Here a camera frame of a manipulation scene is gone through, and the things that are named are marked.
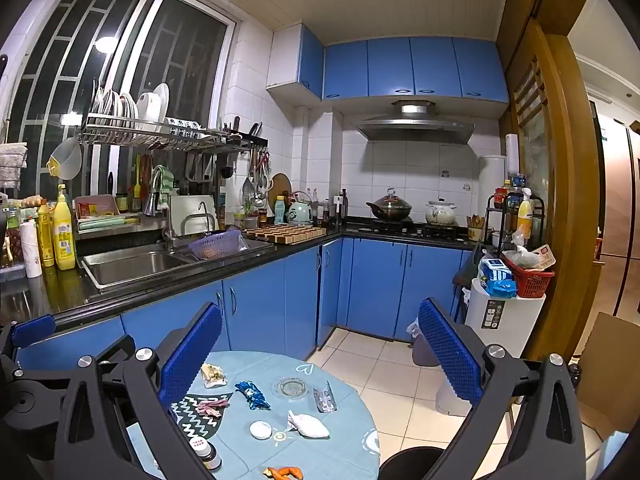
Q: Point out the white plastic bag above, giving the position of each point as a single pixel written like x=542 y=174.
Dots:
x=522 y=257

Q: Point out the black metal rack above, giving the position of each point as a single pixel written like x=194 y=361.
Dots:
x=541 y=220

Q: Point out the steel kitchen sink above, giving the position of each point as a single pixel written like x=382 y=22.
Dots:
x=135 y=265

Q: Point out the black gas stove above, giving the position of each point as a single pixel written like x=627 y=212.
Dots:
x=415 y=231

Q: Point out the grey bin with white bag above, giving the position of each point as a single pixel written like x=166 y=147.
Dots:
x=425 y=347

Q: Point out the glass ashtray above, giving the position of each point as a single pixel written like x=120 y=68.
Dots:
x=292 y=389

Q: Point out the blue snack packet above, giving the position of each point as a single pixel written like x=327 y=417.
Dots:
x=497 y=280

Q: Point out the chrome kitchen faucet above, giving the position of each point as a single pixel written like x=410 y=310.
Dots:
x=152 y=195

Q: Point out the small dark medicine bottle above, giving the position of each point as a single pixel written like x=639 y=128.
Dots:
x=206 y=452

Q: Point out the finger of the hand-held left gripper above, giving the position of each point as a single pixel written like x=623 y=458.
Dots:
x=117 y=349
x=32 y=331

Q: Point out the steel range hood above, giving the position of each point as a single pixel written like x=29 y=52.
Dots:
x=415 y=127

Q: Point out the purple plastic basket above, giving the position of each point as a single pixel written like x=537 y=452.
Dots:
x=215 y=246

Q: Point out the red label package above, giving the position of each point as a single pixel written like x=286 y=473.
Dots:
x=546 y=255

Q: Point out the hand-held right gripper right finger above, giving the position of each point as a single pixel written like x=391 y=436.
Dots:
x=450 y=355

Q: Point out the teal jar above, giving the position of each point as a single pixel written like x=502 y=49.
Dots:
x=279 y=212

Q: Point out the blue foil wrapper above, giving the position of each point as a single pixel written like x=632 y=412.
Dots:
x=252 y=394

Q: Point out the tall white appliance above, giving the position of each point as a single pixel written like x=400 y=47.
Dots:
x=500 y=315

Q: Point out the round table with blue tablecloth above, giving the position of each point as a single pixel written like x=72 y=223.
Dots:
x=330 y=455

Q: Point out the pink plastic tray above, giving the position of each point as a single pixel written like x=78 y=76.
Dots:
x=97 y=207

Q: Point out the wooden door frame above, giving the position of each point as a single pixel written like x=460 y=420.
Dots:
x=560 y=160

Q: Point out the black trash bin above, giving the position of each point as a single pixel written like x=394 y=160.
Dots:
x=415 y=462

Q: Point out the hanging white plastic scoop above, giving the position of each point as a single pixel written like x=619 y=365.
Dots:
x=67 y=157

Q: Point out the paper towel roll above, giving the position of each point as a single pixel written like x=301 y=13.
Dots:
x=511 y=152

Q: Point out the wok with glass lid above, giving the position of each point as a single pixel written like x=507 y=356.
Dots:
x=389 y=207

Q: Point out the round wooden board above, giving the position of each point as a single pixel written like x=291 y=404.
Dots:
x=280 y=190

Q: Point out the red plastic basket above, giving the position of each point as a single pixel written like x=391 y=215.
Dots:
x=532 y=282

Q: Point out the white round lid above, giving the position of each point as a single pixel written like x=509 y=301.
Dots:
x=261 y=430

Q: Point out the white ceramic pot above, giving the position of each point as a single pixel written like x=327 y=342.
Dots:
x=441 y=212

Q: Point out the steel refrigerator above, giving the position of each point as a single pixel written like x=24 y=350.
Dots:
x=620 y=195

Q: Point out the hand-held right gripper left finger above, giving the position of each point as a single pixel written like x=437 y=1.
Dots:
x=192 y=355

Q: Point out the blue wall cabinets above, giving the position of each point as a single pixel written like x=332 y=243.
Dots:
x=400 y=67

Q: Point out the yellow white wrapper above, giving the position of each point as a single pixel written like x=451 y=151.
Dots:
x=214 y=376

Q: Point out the hanging kitchen utensils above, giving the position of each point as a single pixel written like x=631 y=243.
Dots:
x=257 y=180

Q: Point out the yellow oil bottle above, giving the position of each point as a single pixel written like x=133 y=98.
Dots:
x=45 y=235

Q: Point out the steel dish rack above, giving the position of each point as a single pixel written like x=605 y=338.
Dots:
x=160 y=137

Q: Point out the yellow dish soap bottle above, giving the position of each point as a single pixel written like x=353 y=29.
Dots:
x=64 y=237

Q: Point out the pink paper scraps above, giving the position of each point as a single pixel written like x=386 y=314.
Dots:
x=212 y=406

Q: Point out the chequered wooden cutting board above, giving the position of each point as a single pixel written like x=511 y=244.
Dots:
x=285 y=233

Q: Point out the blue base cabinets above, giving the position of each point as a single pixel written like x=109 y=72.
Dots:
x=300 y=285

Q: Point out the green striped cloth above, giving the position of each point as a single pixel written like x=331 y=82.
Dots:
x=165 y=180

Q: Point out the orange peel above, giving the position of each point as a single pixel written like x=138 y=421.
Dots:
x=286 y=472

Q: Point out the mint green kettle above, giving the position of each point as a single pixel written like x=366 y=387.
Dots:
x=300 y=210

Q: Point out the white cylinder canister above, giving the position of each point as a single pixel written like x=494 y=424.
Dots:
x=492 y=175

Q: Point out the row of white plates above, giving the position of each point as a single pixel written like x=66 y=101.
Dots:
x=127 y=102

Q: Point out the dark hanging bag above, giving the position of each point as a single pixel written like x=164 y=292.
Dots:
x=467 y=272

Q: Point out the dark sauce bottle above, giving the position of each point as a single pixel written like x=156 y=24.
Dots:
x=342 y=207

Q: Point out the white cloth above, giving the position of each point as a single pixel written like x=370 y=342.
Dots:
x=307 y=425

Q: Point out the barred kitchen window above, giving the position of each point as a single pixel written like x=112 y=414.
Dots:
x=100 y=85

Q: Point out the yellow spray bottle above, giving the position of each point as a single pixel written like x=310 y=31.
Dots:
x=524 y=215

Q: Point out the stack of white cups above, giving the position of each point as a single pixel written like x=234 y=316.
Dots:
x=31 y=250

